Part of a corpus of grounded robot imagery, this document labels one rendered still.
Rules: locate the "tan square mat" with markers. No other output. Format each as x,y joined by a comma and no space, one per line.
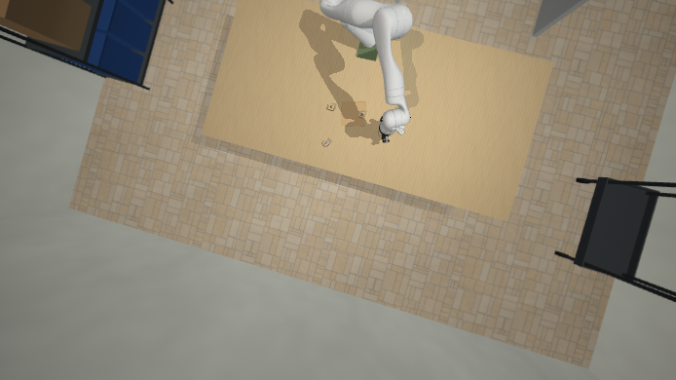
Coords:
350,111

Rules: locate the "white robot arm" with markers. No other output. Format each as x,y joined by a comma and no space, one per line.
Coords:
389,23

